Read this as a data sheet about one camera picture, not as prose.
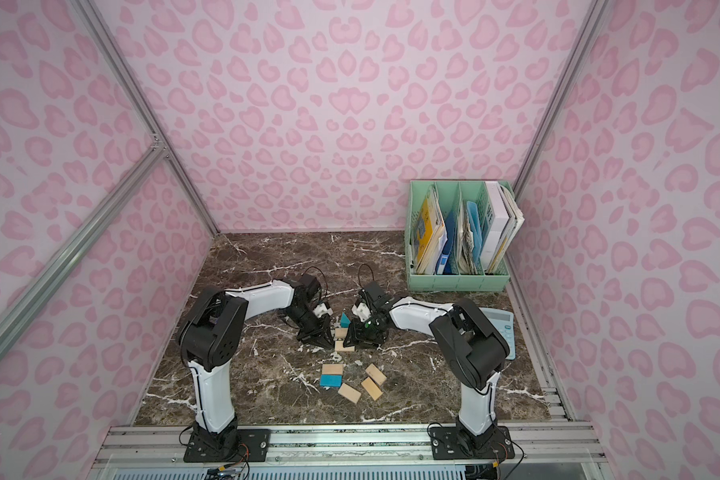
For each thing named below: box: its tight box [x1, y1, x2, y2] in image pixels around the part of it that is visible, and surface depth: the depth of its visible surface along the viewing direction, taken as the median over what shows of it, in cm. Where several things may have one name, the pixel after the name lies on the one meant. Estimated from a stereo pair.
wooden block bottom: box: [337, 382, 362, 404], surface depth 82 cm
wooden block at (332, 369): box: [322, 364, 344, 375], surface depth 86 cm
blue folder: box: [466, 201, 484, 265], surface depth 91 cm
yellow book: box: [415, 184, 444, 274], surface depth 95 cm
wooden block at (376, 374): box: [365, 363, 387, 386], surface depth 86 cm
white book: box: [480, 181, 525, 274], surface depth 94 cm
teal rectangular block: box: [319, 374, 343, 387], surface depth 85 cm
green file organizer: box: [405, 179, 515, 292], surface depth 98 cm
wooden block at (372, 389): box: [361, 376, 383, 401], surface depth 83 cm
